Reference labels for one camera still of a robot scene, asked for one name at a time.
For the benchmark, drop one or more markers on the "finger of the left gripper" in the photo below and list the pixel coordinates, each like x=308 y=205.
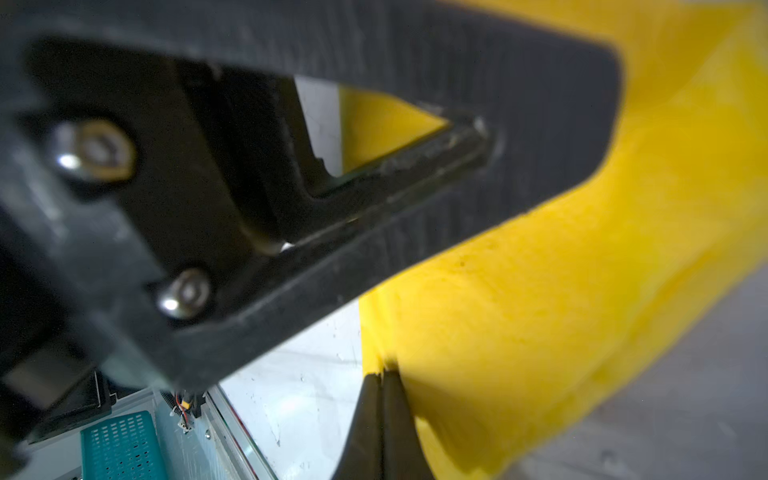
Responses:
x=185 y=185

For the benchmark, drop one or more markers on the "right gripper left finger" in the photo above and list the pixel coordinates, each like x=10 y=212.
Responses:
x=361 y=458

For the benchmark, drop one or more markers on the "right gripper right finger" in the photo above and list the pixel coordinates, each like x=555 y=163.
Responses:
x=402 y=454

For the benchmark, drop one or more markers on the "yellow paper napkin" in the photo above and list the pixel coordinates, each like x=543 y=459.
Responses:
x=506 y=340

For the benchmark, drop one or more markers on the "teal perforated plastic bin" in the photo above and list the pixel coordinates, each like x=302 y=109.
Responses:
x=123 y=447

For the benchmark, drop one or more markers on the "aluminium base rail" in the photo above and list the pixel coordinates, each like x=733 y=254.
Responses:
x=244 y=450

